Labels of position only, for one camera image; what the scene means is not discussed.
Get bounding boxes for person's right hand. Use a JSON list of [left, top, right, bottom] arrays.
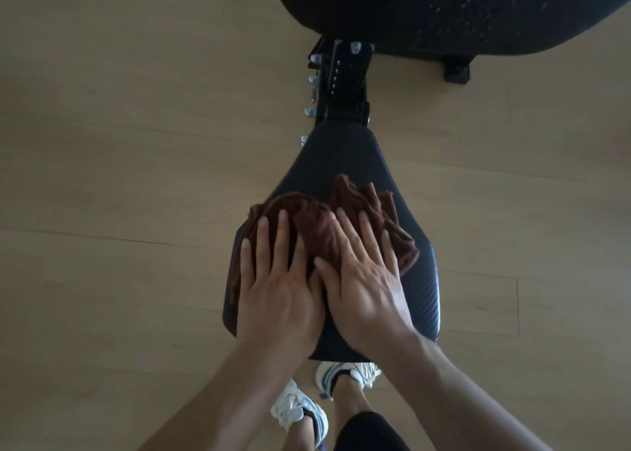
[[314, 208, 420, 358]]

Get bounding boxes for person's left hand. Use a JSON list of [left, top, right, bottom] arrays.
[[236, 210, 326, 356]]

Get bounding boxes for brown cloth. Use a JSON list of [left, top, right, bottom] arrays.
[[232, 174, 421, 309]]

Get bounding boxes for person's right forearm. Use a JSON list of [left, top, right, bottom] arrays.
[[376, 332, 556, 451]]

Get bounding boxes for person's left forearm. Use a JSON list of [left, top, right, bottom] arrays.
[[138, 337, 317, 451]]

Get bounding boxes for white sneaker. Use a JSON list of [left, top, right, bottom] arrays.
[[315, 361, 383, 401], [270, 379, 329, 447]]

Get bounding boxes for black padded seat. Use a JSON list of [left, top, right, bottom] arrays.
[[222, 120, 440, 364]]

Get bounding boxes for person's right leg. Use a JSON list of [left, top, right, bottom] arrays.
[[330, 374, 376, 429]]

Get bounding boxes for person's leg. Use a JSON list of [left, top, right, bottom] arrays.
[[283, 416, 317, 451], [330, 374, 376, 429]]

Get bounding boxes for person's left leg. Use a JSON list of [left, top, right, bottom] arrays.
[[283, 416, 317, 451]]

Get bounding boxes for black shorts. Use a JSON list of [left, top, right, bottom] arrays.
[[333, 411, 411, 451]]

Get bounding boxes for large black mesh pad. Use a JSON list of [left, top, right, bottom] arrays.
[[269, 0, 631, 58]]

